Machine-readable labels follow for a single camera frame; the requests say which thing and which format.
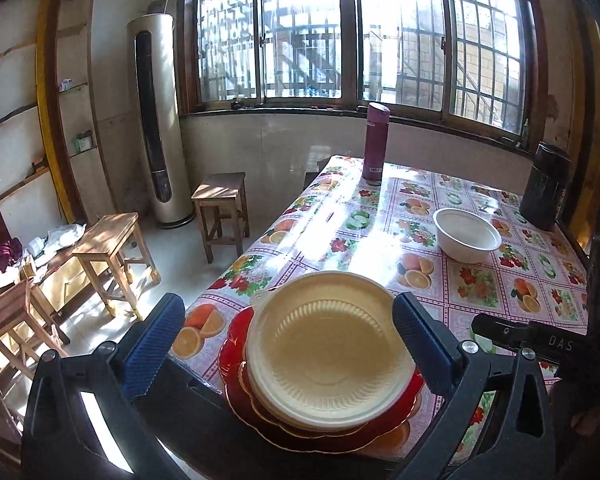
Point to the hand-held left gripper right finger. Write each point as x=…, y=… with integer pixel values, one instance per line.
x=425, y=345

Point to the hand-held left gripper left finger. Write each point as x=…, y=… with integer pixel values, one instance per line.
x=150, y=350

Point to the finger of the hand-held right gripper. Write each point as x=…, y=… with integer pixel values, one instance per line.
x=502, y=332

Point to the large red glass plate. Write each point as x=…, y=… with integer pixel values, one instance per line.
x=235, y=332

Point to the white plastic bowl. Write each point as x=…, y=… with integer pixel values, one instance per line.
x=467, y=247

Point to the low wooden table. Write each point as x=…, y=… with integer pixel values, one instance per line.
x=55, y=272

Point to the light wooden stool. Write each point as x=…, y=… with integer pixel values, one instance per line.
x=10, y=305
x=105, y=232

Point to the white plastic bag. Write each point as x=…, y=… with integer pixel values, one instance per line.
x=60, y=240

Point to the black insulated flask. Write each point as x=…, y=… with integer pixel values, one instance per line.
x=545, y=190

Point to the floral fruit print tablecloth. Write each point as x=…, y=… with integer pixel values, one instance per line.
x=330, y=230

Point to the magenta cloth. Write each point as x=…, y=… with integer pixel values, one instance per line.
x=9, y=255

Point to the dark wooden stool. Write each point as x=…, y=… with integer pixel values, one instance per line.
x=220, y=190

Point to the purple thermos bottle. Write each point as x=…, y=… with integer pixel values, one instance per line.
x=375, y=145

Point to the small green white box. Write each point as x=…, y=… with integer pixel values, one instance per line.
x=84, y=142

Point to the white tower air conditioner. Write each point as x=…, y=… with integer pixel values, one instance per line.
x=172, y=110

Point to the barred window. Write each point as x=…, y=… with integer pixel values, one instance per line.
x=305, y=35

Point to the wooden wall cabinet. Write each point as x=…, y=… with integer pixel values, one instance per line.
x=25, y=85

